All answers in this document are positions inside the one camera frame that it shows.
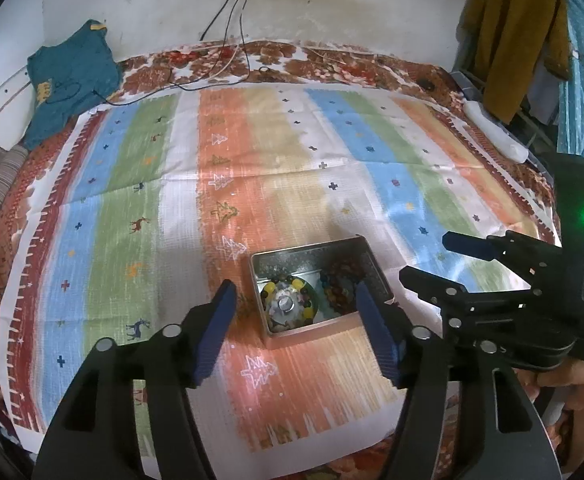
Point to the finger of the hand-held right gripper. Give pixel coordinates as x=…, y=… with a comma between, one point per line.
x=464, y=245
x=432, y=287

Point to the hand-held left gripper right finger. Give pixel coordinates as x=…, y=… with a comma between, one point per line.
x=377, y=335

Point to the mustard garment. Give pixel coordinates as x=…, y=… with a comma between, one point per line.
x=512, y=35

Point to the thin wooden stick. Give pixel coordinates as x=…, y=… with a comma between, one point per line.
x=337, y=51

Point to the teal garment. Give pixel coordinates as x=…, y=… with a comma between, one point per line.
x=71, y=75

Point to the white power strip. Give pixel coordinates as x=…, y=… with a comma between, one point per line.
x=492, y=130

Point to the metal tin box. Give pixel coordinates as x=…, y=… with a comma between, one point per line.
x=302, y=337

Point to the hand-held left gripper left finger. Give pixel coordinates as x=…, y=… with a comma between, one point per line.
x=216, y=335

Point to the striped colourful blanket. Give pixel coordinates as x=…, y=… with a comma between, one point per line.
x=272, y=160

